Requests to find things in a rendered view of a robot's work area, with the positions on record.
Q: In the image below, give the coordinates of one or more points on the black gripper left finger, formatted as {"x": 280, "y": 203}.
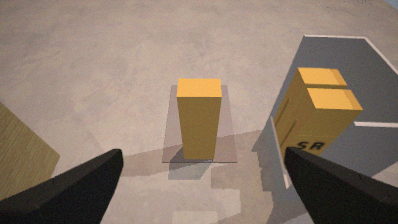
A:
{"x": 80, "y": 195}

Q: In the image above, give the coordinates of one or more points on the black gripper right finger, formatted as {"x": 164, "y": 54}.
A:
{"x": 334, "y": 194}

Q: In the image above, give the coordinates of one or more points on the grey open bin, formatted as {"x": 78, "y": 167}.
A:
{"x": 369, "y": 144}

